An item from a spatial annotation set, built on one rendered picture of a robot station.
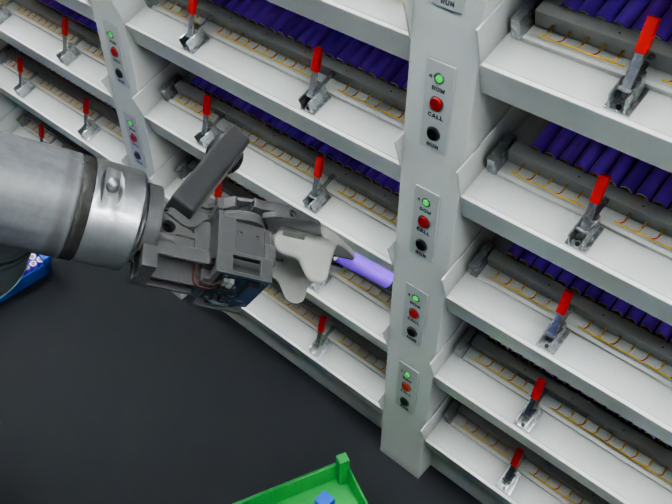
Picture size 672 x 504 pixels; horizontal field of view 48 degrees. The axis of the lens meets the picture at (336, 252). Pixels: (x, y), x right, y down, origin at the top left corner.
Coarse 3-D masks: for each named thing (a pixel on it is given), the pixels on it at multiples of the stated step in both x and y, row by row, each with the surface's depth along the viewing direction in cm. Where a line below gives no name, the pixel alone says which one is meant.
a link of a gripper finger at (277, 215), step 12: (252, 204) 68; (264, 204) 68; (276, 204) 68; (264, 216) 68; (276, 216) 68; (288, 216) 68; (300, 216) 69; (276, 228) 69; (300, 228) 70; (312, 228) 70
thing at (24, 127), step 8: (16, 112) 201; (24, 112) 202; (8, 120) 200; (16, 120) 202; (24, 120) 202; (32, 120) 201; (40, 120) 199; (0, 128) 200; (8, 128) 201; (16, 128) 203; (24, 128) 203; (32, 128) 202; (40, 128) 190; (48, 128) 197; (24, 136) 201; (32, 136) 200; (40, 136) 191; (48, 136) 197; (56, 136) 195; (64, 136) 194; (56, 144) 197; (64, 144) 196; (72, 144) 192; (80, 152) 190; (88, 152) 189
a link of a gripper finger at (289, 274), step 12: (276, 252) 73; (276, 264) 73; (288, 264) 74; (336, 264) 76; (276, 276) 73; (288, 276) 74; (300, 276) 74; (288, 288) 73; (300, 288) 74; (288, 300) 73; (300, 300) 73
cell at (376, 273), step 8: (336, 256) 75; (360, 256) 76; (344, 264) 75; (352, 264) 75; (360, 264) 75; (368, 264) 76; (376, 264) 76; (360, 272) 76; (368, 272) 76; (376, 272) 76; (384, 272) 76; (392, 272) 77; (376, 280) 76; (384, 280) 76; (392, 280) 76
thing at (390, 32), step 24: (288, 0) 100; (312, 0) 96; (336, 0) 94; (360, 0) 93; (384, 0) 92; (408, 0) 84; (336, 24) 96; (360, 24) 93; (384, 24) 90; (408, 24) 86; (384, 48) 93; (408, 48) 90
